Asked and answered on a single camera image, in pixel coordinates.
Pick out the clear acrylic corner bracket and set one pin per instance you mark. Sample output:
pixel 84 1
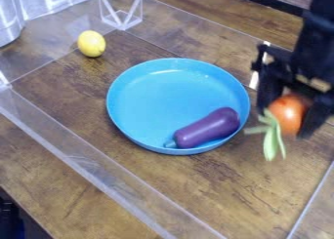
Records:
pixel 116 18

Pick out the grey white curtain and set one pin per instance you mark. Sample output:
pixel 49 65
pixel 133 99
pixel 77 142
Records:
pixel 16 12

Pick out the purple toy eggplant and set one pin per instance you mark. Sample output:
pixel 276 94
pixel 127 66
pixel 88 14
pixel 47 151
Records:
pixel 215 126

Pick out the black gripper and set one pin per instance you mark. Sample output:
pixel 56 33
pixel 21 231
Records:
pixel 303 70

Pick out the clear acrylic enclosure wall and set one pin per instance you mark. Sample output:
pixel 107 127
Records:
pixel 92 186

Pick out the orange toy carrot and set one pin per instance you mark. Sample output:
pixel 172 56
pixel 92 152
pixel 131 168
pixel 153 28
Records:
pixel 280 120

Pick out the blue round tray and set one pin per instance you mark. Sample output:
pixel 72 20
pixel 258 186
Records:
pixel 163 94

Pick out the yellow toy lemon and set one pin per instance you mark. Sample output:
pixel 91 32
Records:
pixel 91 44

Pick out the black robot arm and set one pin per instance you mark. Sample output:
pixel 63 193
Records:
pixel 322 4

